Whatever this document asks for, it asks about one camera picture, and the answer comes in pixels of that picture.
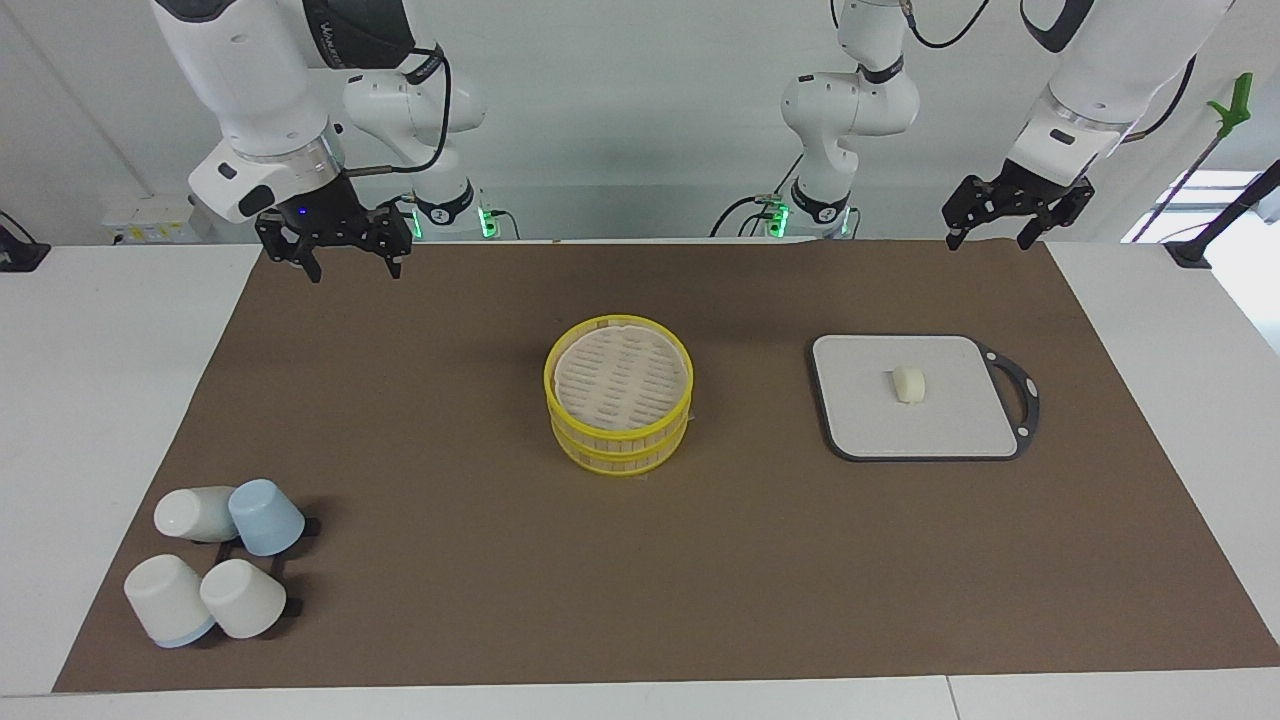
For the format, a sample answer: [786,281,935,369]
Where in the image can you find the yellow steamer tier with slats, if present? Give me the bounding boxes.
[544,315,695,433]

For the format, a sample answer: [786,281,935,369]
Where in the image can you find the yellow steamer base tier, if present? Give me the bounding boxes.
[550,402,693,477]

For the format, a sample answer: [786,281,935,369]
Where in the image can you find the white power strip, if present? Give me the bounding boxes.
[100,195,216,244]

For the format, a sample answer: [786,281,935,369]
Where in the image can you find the grey cutting board black rim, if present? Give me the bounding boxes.
[807,334,1041,463]

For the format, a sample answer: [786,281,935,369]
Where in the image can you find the green clamp on thin rod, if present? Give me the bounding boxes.
[1150,72,1254,239]

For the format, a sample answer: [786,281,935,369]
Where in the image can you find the light blue cup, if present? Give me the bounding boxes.
[228,479,306,557]

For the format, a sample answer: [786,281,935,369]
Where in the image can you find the white cup lying sideways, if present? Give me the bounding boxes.
[153,486,241,543]

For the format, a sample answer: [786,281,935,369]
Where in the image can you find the brown table mat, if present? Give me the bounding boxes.
[52,240,1280,694]

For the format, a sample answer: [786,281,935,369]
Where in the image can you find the plain white cup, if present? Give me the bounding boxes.
[199,558,288,640]

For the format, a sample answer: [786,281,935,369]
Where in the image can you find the white cup with blue rim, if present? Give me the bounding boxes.
[124,554,217,649]

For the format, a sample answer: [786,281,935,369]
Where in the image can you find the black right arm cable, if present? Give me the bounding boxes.
[345,44,453,179]

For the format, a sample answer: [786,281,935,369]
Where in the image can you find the black left shoulder cable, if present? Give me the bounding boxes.
[900,0,1001,50]

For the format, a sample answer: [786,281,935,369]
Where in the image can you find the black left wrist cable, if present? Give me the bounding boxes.
[1120,55,1198,147]

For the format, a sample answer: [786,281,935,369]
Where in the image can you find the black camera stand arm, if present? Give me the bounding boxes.
[1165,160,1280,269]

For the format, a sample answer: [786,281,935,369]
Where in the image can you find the black left base cable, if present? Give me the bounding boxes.
[710,150,806,239]

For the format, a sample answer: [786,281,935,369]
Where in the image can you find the black clamp mount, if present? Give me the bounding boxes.
[0,212,51,273]

